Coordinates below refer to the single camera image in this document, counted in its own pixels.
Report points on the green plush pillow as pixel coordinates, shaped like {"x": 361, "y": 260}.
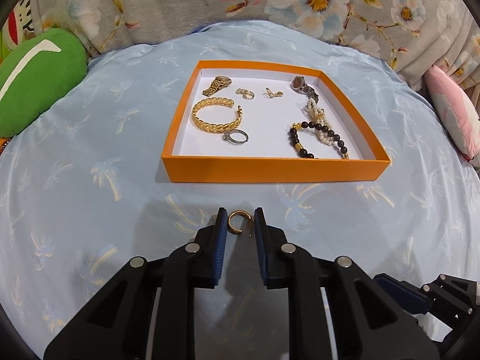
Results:
{"x": 37, "y": 74}

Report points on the pink cartoon pillow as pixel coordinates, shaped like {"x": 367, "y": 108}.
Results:
{"x": 455, "y": 110}

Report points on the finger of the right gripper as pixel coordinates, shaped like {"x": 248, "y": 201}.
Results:
{"x": 406, "y": 295}

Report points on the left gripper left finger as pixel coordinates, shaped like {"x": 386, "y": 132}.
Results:
{"x": 146, "y": 310}

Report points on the orange green cartoon sheet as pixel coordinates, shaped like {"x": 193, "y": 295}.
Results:
{"x": 17, "y": 29}

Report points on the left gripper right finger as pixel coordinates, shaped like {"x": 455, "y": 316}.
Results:
{"x": 336, "y": 311}

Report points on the silver wristwatch blue dial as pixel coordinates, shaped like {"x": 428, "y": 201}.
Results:
{"x": 300, "y": 86}

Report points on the orange cardboard box tray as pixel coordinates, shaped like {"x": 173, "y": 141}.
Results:
{"x": 227, "y": 139}

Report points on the grey floral blanket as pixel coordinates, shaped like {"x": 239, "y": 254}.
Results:
{"x": 410, "y": 35}

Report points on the small gold wristwatch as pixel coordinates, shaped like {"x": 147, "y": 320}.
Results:
{"x": 219, "y": 83}

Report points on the gold pearl earring pair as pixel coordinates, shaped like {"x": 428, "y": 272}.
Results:
{"x": 245, "y": 93}

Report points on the light blue palm bedsheet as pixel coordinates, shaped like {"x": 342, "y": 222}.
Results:
{"x": 83, "y": 189}

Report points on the gold hoop earring pair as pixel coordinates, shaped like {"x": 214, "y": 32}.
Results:
{"x": 268, "y": 93}

